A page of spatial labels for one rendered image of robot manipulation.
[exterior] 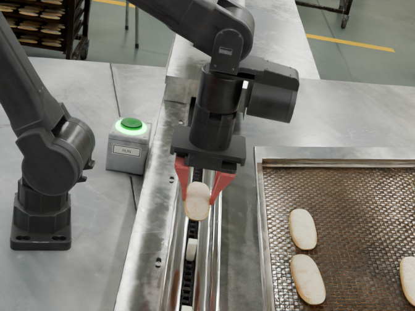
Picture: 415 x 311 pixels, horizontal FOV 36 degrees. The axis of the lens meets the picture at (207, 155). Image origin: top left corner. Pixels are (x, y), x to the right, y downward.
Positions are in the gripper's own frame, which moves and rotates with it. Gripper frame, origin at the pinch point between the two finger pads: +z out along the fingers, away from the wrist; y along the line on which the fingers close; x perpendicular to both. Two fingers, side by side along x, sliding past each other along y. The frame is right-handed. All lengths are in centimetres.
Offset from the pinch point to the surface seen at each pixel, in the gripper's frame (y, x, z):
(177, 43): -8, 65, 1
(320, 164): 20.9, 18.9, 1.6
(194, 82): -2.6, 45.2, 1.6
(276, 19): 23, 136, 11
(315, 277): 16.2, -12.2, 1.6
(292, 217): 14.5, 1.8, 2.2
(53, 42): -74, 232, 71
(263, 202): 10.6, 6.8, 3.5
